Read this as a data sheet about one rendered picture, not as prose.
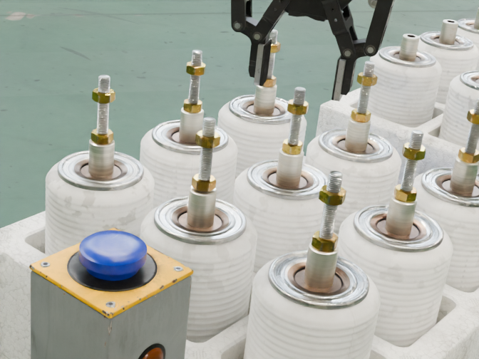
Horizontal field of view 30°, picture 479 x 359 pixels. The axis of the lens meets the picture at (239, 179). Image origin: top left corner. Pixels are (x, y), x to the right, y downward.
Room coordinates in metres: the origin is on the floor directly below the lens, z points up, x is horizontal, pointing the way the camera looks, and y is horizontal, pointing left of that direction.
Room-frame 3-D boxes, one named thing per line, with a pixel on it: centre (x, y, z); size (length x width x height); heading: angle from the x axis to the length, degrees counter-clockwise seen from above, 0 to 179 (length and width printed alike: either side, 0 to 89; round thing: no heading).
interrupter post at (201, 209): (0.64, 0.03, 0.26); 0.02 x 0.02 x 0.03
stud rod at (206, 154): (0.64, 0.03, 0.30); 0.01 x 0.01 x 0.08
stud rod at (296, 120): (0.73, -0.04, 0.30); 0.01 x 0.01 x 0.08
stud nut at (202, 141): (0.64, 0.03, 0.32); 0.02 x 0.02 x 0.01; 88
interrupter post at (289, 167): (0.73, -0.04, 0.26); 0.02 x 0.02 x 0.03
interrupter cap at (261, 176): (0.73, -0.04, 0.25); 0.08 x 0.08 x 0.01
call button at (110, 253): (0.46, 0.07, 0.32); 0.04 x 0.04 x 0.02
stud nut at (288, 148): (0.73, -0.04, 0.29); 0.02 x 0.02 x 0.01; 19
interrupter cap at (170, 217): (0.64, 0.03, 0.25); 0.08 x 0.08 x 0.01
